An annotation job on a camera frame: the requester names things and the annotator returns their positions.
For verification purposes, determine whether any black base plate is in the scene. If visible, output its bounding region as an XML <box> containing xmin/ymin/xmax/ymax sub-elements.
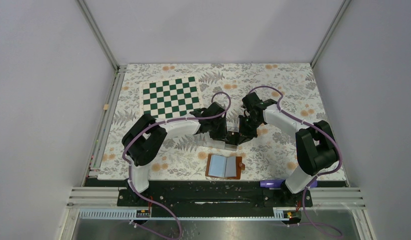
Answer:
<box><xmin>83</xmin><ymin>177</ymin><xmax>348</xmax><ymax>219</ymax></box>

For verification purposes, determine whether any floral tablecloth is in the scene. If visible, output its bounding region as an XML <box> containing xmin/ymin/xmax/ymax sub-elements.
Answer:
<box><xmin>98</xmin><ymin>63</ymin><xmax>327</xmax><ymax>181</ymax></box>

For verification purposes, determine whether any purple cable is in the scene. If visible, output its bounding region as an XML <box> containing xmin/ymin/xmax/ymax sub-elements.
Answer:
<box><xmin>121</xmin><ymin>91</ymin><xmax>232</xmax><ymax>240</ymax></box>
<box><xmin>247</xmin><ymin>85</ymin><xmax>344</xmax><ymax>239</ymax></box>

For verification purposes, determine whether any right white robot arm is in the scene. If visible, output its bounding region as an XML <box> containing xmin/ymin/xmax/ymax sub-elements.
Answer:
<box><xmin>239</xmin><ymin>92</ymin><xmax>342</xmax><ymax>206</ymax></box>

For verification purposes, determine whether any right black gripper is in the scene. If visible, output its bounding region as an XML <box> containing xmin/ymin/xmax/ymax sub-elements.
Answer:
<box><xmin>236</xmin><ymin>115</ymin><xmax>263</xmax><ymax>145</ymax></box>

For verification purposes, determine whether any aluminium frame rail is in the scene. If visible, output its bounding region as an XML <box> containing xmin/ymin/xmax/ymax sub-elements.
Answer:
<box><xmin>56</xmin><ymin>65</ymin><xmax>128</xmax><ymax>240</ymax></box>

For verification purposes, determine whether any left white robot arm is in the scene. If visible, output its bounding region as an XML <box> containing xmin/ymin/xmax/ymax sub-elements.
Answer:
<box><xmin>121</xmin><ymin>102</ymin><xmax>229</xmax><ymax>206</ymax></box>

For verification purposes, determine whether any purple marker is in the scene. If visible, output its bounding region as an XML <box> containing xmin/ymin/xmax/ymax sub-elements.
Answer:
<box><xmin>259</xmin><ymin>179</ymin><xmax>286</xmax><ymax>189</ymax></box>

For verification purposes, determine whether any green white chessboard mat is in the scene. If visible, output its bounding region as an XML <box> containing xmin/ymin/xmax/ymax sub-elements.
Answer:
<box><xmin>139</xmin><ymin>75</ymin><xmax>204</xmax><ymax>119</ymax></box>

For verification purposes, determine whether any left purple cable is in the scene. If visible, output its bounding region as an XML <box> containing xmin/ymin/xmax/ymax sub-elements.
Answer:
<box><xmin>121</xmin><ymin>91</ymin><xmax>232</xmax><ymax>240</ymax></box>

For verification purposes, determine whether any brown leather card holder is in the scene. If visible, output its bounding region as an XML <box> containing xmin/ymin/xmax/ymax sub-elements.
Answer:
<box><xmin>205</xmin><ymin>154</ymin><xmax>246</xmax><ymax>180</ymax></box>

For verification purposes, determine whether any clear plastic box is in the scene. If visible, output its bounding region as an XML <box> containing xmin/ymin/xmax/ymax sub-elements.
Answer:
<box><xmin>204</xmin><ymin>117</ymin><xmax>251</xmax><ymax>151</ymax></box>

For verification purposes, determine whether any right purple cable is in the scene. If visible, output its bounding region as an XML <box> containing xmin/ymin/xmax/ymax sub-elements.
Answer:
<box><xmin>247</xmin><ymin>85</ymin><xmax>344</xmax><ymax>239</ymax></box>

